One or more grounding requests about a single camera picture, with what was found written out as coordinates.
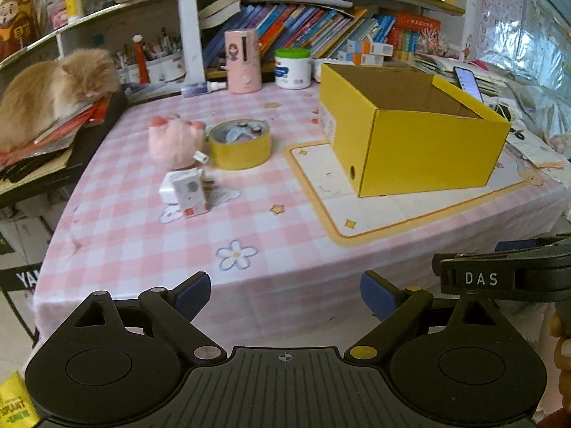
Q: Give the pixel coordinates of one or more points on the yellow cardboard box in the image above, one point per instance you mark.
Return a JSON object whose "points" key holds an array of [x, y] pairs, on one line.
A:
{"points": [[424, 156]]}

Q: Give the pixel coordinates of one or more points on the red paper folders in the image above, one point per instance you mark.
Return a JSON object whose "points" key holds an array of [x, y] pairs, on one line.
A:
{"points": [[67, 127]]}

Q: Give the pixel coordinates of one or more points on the orange cat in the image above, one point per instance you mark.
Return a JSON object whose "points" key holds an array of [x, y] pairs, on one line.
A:
{"points": [[44, 93]]}

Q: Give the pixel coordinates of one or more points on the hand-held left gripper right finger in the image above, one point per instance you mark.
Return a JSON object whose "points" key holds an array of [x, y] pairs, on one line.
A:
{"points": [[377, 296]]}

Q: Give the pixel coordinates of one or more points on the pink checked tablecloth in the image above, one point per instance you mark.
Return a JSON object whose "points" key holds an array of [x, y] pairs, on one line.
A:
{"points": [[267, 232]]}

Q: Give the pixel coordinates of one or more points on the small spray bottle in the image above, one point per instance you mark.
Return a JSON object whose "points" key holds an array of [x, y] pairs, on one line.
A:
{"points": [[200, 89]]}

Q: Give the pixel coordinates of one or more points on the colourful paper flower bouquet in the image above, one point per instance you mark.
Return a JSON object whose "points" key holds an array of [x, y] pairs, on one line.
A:
{"points": [[435, 42]]}

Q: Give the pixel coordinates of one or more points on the silver foil sheet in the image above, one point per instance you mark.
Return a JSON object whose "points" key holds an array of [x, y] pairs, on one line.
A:
{"points": [[544, 53]]}

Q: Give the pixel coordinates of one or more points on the black scissors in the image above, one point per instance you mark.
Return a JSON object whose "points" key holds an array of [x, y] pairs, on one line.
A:
{"points": [[517, 133]]}

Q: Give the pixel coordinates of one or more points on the pink humidifier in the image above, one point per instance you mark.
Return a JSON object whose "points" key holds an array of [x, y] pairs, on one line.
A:
{"points": [[243, 60]]}

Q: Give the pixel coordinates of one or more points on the red cartoon figure decoration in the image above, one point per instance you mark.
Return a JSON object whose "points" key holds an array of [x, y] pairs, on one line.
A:
{"points": [[15, 26]]}

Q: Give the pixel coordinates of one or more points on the yellow tape roll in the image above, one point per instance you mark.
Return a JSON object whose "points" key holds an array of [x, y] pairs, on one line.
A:
{"points": [[241, 154]]}

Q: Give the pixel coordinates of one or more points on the person's right hand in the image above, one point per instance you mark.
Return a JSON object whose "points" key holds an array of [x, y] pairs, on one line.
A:
{"points": [[563, 339]]}

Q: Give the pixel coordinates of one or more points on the stack of paper booklets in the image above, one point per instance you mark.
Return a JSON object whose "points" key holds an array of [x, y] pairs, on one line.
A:
{"points": [[446, 64]]}

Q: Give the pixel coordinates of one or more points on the small white carton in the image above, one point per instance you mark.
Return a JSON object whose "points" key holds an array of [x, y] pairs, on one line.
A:
{"points": [[192, 194]]}

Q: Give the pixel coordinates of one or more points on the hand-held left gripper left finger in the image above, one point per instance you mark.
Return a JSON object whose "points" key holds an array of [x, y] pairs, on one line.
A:
{"points": [[196, 290]]}

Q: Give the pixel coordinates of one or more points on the smartphone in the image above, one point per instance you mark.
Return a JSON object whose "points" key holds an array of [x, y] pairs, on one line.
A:
{"points": [[468, 84]]}

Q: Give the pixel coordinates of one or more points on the pink plush paw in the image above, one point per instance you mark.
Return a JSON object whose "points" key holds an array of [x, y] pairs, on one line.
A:
{"points": [[171, 142]]}

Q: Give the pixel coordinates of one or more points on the thick leaning books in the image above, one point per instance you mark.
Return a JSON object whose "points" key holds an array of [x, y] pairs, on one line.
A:
{"points": [[221, 9]]}

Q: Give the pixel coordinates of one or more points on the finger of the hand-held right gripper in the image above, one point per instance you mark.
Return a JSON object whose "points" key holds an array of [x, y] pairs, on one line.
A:
{"points": [[517, 246], [535, 278]]}

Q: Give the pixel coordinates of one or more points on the red boxed book set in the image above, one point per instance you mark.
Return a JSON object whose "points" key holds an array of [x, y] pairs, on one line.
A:
{"points": [[415, 31]]}

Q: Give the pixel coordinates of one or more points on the orange and white small box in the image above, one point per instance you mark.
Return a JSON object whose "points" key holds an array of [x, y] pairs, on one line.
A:
{"points": [[370, 47], [368, 59]]}

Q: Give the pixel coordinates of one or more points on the white pen holder with brushes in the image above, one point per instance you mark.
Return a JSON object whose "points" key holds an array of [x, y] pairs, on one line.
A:
{"points": [[165, 69]]}

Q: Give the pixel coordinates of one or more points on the white jar green lid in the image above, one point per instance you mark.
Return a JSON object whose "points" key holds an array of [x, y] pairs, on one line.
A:
{"points": [[292, 71]]}

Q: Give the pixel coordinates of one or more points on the person's right forearm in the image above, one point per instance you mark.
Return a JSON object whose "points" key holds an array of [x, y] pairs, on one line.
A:
{"points": [[557, 421]]}

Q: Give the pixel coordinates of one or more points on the white wooden bookshelf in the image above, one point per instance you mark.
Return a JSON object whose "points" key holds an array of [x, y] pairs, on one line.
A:
{"points": [[189, 31]]}

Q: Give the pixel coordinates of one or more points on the alphabet wall poster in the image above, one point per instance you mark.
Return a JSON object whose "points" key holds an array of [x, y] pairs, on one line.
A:
{"points": [[504, 4]]}

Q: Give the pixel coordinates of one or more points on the black side cabinet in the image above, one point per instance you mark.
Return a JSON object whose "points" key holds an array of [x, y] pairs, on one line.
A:
{"points": [[96, 142]]}

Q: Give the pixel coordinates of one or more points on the yellow label tag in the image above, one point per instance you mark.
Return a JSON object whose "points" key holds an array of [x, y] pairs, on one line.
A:
{"points": [[15, 401]]}

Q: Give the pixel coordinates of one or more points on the row of colourful picture books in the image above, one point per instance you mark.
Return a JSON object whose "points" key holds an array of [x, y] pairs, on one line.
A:
{"points": [[290, 26]]}

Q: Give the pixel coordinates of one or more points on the pale pink plush toy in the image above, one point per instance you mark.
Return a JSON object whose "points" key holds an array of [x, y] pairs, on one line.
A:
{"points": [[561, 142]]}

